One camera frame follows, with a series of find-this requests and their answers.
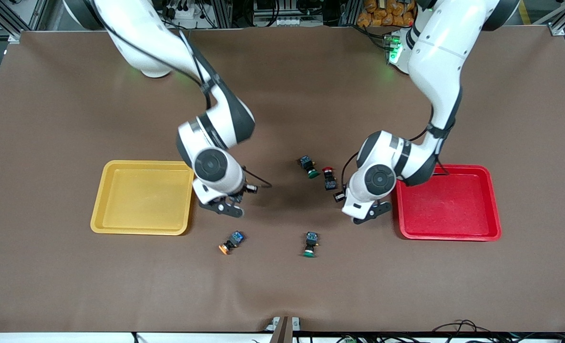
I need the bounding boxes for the yellow push button switch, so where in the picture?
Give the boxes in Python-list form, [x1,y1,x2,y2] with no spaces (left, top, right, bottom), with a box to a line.
[218,231,246,255]

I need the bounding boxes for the yellow plastic tray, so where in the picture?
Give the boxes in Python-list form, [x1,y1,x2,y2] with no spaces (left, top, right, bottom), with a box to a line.
[90,161,195,236]

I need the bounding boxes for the brown table mat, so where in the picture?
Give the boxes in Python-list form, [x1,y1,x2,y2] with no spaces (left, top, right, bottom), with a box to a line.
[0,26,565,334]

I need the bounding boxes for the grey equipment rack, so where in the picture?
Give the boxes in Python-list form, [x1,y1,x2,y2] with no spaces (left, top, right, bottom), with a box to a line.
[254,0,325,27]

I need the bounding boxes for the white power strip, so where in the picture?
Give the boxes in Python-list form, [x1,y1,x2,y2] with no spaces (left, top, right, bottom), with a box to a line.
[161,2,202,20]

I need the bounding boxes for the red plastic tray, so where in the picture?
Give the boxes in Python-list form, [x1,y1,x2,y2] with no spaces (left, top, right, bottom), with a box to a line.
[393,164,502,241]

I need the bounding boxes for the orange snack packets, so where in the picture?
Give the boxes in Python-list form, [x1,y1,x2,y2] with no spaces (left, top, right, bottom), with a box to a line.
[357,0,415,28]

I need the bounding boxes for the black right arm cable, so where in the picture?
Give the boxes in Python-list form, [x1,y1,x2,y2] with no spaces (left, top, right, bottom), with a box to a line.
[92,0,272,189]

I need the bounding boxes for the green push button switch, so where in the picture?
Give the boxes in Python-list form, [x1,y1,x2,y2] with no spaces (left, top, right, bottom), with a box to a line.
[303,232,319,258]
[299,155,319,179]

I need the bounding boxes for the metal camera mount clamp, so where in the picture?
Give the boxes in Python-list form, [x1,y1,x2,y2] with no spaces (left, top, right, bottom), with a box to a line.
[266,316,302,343]

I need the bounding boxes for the black loose cables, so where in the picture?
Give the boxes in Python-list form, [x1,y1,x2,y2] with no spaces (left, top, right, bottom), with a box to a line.
[430,319,565,343]

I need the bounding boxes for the aluminium frame post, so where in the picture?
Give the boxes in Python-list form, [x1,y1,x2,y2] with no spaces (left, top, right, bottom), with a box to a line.
[0,0,30,43]
[533,0,565,37]

